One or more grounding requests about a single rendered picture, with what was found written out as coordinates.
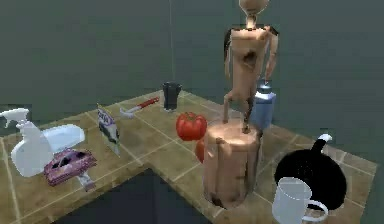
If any red handled spatula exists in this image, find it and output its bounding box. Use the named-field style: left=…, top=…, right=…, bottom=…
left=119, top=96, right=161, bottom=119

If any wooden figure statue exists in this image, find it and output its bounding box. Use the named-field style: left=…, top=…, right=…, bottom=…
left=202, top=0, right=280, bottom=210

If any white spray bottle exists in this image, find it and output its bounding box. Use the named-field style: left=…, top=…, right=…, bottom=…
left=0, top=107, right=55, bottom=178

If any blue soap bottle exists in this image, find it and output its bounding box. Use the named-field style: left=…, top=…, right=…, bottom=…
left=249, top=79, right=277, bottom=131

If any black pan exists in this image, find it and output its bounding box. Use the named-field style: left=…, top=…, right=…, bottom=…
left=273, top=133, right=348, bottom=212

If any white mug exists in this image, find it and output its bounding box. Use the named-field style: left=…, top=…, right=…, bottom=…
left=271, top=176, right=330, bottom=224

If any purple tissue box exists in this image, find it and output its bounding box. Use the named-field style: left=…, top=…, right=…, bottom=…
left=43, top=148, right=98, bottom=193

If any white purple food bag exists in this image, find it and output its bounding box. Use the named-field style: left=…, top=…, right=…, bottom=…
left=96, top=103, right=122, bottom=158

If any white bowl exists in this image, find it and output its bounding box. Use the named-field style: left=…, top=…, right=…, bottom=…
left=41, top=123, right=86, bottom=155

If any red tomato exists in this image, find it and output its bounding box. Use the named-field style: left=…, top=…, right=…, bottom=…
left=175, top=111, right=208, bottom=142

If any black cup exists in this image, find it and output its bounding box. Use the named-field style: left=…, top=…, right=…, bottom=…
left=162, top=81, right=183, bottom=112

